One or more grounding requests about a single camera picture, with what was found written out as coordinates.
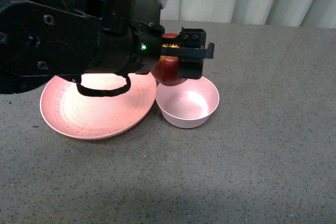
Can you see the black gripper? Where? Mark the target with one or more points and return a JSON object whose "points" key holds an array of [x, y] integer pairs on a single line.
{"points": [[189, 46]]}

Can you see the red apple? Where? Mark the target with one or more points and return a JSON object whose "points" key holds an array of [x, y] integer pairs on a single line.
{"points": [[166, 71]]}

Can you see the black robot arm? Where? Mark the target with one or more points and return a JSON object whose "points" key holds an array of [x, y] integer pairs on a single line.
{"points": [[95, 43]]}

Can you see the pink bowl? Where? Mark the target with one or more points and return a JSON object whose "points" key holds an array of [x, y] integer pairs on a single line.
{"points": [[189, 104]]}

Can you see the pink plate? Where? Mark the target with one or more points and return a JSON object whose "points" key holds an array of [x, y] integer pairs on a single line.
{"points": [[74, 115]]}

